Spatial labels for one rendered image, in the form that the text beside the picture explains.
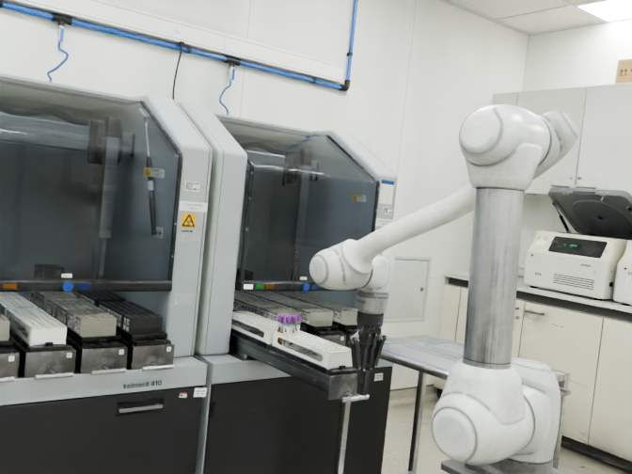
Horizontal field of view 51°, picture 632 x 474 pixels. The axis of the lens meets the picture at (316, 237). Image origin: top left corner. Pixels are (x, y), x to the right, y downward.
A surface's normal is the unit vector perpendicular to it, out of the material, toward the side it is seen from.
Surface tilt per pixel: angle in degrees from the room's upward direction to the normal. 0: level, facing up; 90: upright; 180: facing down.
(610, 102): 90
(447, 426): 97
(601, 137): 90
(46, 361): 90
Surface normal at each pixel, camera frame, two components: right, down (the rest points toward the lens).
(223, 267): 0.61, 0.11
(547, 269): -0.81, -0.05
